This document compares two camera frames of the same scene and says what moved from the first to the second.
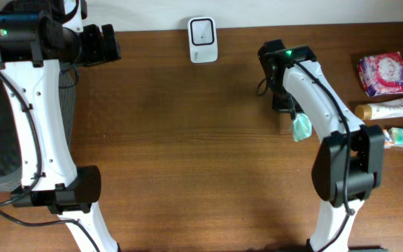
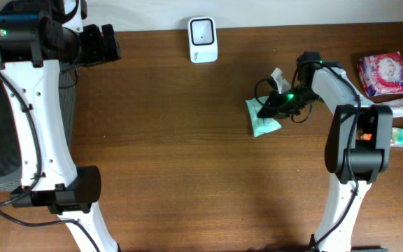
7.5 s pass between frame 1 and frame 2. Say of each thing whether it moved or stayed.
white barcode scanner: stayed
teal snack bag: moved
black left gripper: stayed
